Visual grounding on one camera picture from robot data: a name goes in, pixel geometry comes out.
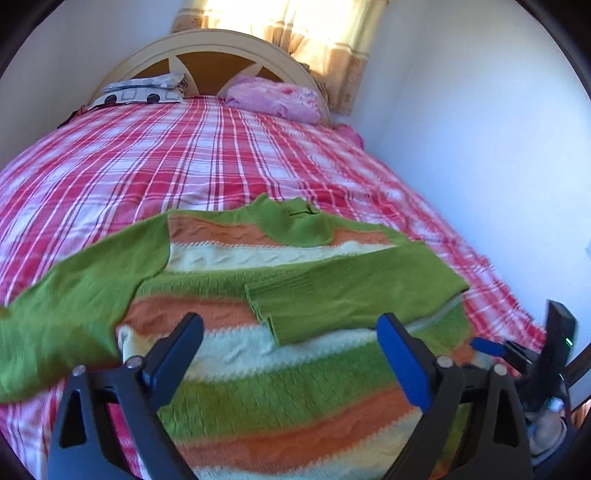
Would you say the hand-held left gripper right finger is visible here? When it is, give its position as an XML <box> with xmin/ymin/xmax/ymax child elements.
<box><xmin>376</xmin><ymin>313</ymin><xmax>532</xmax><ymax>480</ymax></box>

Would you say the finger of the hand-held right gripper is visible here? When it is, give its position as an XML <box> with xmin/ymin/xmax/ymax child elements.
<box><xmin>470</xmin><ymin>338</ymin><xmax>509</xmax><ymax>358</ymax></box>

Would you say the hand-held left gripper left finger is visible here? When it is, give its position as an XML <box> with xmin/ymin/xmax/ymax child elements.
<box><xmin>46</xmin><ymin>313</ymin><xmax>205</xmax><ymax>480</ymax></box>

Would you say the green orange striped knit sweater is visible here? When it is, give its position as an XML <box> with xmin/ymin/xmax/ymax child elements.
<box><xmin>0</xmin><ymin>194</ymin><xmax>472</xmax><ymax>480</ymax></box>

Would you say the person's right hand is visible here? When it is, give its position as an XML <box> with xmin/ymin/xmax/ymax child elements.
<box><xmin>526</xmin><ymin>408</ymin><xmax>570</xmax><ymax>457</ymax></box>

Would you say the red plaid bed sheet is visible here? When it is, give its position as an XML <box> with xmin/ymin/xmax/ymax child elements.
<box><xmin>0</xmin><ymin>95</ymin><xmax>551</xmax><ymax>480</ymax></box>

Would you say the pink cloth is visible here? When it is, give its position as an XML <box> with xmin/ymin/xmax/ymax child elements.
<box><xmin>335</xmin><ymin>122</ymin><xmax>365</xmax><ymax>148</ymax></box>

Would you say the grey patterned pillow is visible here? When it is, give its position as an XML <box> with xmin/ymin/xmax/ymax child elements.
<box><xmin>85</xmin><ymin>73</ymin><xmax>188</xmax><ymax>110</ymax></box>

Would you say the pink floral pillow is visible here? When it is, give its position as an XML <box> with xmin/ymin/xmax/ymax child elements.
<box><xmin>225</xmin><ymin>75</ymin><xmax>322</xmax><ymax>124</ymax></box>

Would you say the cream wooden headboard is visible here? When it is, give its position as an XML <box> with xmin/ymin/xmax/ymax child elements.
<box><xmin>90</xmin><ymin>28</ymin><xmax>333</xmax><ymax>125</ymax></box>

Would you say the beige patterned curtain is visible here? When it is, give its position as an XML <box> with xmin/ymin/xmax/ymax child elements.
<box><xmin>171</xmin><ymin>0</ymin><xmax>384</xmax><ymax>114</ymax></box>

